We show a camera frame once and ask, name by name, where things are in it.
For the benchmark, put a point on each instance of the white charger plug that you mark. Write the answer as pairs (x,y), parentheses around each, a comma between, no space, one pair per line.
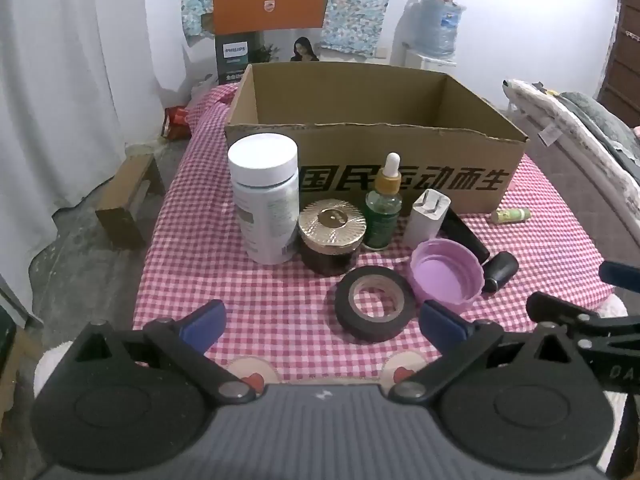
(425,225)

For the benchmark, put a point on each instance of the white supplement bottle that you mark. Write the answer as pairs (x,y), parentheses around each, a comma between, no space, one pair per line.
(265,200)

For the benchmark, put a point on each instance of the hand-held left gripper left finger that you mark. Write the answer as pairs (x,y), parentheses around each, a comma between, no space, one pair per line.
(206,318)

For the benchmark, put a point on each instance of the dark jar with gold lid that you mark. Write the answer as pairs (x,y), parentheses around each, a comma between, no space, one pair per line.
(332,230)

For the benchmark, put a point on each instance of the red snack bag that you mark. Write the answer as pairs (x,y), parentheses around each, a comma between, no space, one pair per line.
(176,122)

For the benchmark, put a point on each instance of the purple plastic lid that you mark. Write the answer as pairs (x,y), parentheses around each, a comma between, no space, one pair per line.
(440,270)

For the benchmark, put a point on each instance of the floral wall cloth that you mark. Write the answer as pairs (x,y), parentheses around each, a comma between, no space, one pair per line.
(360,10)

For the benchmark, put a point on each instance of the green lip balm stick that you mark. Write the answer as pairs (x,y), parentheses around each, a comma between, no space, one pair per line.
(510,215)

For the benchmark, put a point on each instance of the small black bottle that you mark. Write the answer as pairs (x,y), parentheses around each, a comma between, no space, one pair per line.
(500,269)

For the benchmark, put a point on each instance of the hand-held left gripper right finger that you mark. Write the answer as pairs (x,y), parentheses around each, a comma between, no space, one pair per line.
(441,323)

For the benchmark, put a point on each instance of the grey sofa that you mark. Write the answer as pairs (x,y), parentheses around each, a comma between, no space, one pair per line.
(555,175)

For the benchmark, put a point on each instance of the black tube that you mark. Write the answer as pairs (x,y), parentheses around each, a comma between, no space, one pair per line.
(465,235)

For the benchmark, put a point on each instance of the white curtain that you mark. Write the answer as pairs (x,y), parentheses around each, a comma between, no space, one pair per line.
(75,85)

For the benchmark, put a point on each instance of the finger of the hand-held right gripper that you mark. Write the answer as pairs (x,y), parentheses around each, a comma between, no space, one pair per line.
(622,275)
(555,306)

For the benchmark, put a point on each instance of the printed box with orange flap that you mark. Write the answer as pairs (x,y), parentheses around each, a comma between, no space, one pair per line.
(270,10)

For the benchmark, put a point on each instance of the white fleece cushion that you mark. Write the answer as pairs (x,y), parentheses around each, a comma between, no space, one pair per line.
(575,130)

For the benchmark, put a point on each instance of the wooden stool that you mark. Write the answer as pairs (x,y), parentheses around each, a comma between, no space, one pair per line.
(125,215)

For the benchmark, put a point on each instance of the black tape roll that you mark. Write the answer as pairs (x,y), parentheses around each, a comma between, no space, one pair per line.
(345,305)

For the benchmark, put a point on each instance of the brown wooden door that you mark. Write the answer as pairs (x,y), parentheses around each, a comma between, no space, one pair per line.
(625,60)

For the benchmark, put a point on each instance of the large brown cardboard box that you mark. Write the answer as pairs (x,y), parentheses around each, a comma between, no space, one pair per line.
(325,100)

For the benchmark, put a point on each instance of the grey cushion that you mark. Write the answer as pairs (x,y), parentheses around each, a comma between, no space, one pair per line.
(600,115)

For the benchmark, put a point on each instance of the green dropper bottle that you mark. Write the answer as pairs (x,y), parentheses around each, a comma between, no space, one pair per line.
(382,215)

